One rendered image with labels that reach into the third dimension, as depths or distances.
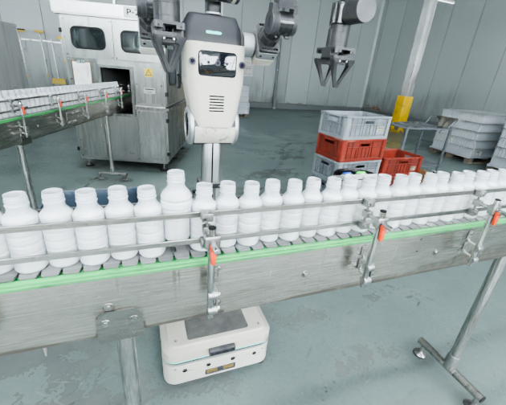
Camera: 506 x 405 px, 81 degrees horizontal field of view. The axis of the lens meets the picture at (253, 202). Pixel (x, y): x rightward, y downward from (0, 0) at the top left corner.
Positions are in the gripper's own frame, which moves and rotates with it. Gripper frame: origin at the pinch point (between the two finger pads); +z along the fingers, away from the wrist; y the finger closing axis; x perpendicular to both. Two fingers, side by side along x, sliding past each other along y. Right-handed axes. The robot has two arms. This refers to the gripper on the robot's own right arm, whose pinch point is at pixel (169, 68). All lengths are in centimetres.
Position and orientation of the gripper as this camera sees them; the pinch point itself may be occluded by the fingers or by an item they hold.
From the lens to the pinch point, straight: 79.2
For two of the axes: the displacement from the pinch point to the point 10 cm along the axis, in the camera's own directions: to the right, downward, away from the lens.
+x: 9.4, -0.7, 3.5
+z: -0.7, 9.2, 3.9
